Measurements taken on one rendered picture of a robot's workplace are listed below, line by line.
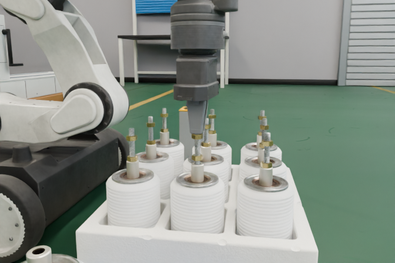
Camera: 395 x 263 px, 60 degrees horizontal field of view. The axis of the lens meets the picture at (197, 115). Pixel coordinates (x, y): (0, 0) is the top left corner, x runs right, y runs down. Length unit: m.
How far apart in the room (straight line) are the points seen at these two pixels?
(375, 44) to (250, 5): 1.96
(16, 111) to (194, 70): 0.68
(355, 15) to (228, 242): 5.33
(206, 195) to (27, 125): 0.65
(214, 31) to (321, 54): 5.23
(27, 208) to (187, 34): 0.53
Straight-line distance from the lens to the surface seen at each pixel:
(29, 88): 3.47
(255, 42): 5.67
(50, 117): 0.99
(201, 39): 0.53
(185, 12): 0.54
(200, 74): 0.53
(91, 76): 0.96
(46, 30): 0.99
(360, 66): 5.77
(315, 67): 5.73
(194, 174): 0.60
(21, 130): 1.10
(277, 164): 0.70
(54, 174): 0.94
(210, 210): 0.59
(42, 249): 0.39
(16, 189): 0.86
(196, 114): 0.57
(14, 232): 0.90
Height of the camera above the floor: 0.47
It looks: 10 degrees down
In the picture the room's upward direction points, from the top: straight up
